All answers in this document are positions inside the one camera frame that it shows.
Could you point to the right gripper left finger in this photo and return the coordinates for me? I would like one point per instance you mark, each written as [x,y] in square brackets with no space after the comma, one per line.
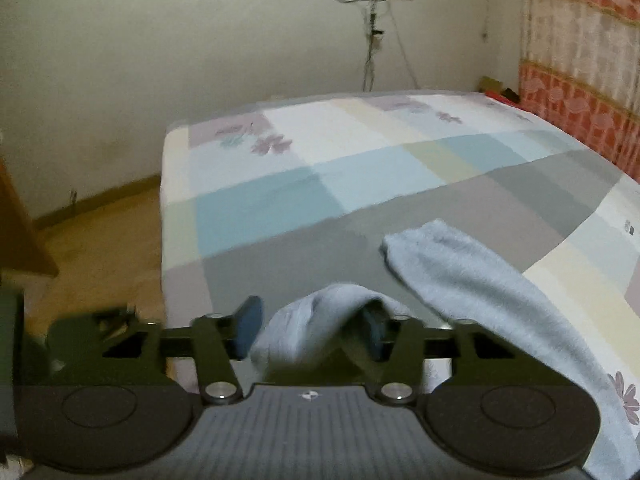
[219,340]

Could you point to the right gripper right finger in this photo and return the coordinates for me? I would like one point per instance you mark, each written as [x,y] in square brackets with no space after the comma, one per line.
[396,344]

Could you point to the light blue fleece pants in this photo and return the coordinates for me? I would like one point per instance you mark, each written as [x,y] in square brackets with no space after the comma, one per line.
[457,277]

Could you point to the patchwork pastel bed sheet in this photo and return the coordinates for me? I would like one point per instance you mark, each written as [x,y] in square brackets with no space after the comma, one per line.
[281,199]

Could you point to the brown wooden furniture edge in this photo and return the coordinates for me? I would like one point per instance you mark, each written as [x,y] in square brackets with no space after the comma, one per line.
[22,249]

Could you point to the red patterned curtain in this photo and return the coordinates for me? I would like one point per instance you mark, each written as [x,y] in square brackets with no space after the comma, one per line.
[579,71]

